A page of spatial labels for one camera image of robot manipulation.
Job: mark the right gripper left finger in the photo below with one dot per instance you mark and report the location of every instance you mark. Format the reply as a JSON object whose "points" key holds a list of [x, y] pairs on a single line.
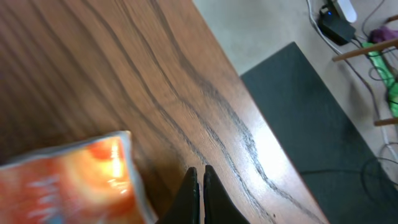
{"points": [[185, 208]]}

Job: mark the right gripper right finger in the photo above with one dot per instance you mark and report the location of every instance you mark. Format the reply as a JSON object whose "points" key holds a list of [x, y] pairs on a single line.
{"points": [[219, 208]]}

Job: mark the orange snack packet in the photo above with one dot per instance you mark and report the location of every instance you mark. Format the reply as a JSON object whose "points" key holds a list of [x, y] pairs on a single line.
{"points": [[90, 181]]}

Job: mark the green cloth item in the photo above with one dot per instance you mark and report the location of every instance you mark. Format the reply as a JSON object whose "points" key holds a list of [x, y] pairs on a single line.
{"points": [[380, 71]]}

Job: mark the dark floor mat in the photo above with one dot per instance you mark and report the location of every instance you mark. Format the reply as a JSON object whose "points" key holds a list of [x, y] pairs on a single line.
{"points": [[334, 160]]}

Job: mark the black power adapter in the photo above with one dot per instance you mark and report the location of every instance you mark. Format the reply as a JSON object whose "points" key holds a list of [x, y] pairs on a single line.
{"points": [[336, 29]]}

